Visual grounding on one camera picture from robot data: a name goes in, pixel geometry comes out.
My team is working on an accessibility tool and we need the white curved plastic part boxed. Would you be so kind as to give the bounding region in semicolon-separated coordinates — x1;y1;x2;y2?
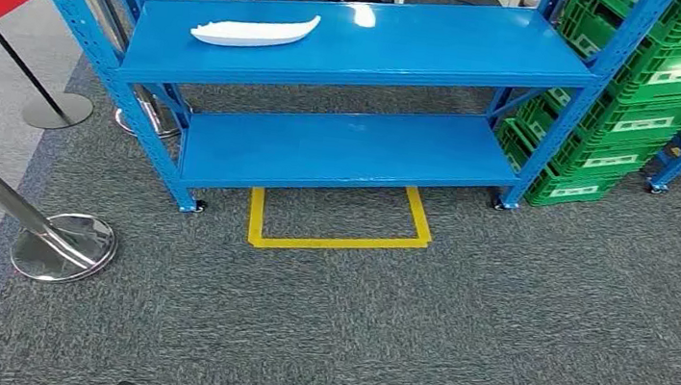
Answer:
189;1;323;58

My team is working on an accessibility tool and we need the chrome stanchion post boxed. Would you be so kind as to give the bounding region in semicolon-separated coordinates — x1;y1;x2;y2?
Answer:
0;132;129;291
56;0;198;142

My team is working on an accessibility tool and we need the black stanchion post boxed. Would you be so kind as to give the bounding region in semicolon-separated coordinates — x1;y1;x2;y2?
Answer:
0;0;107;136

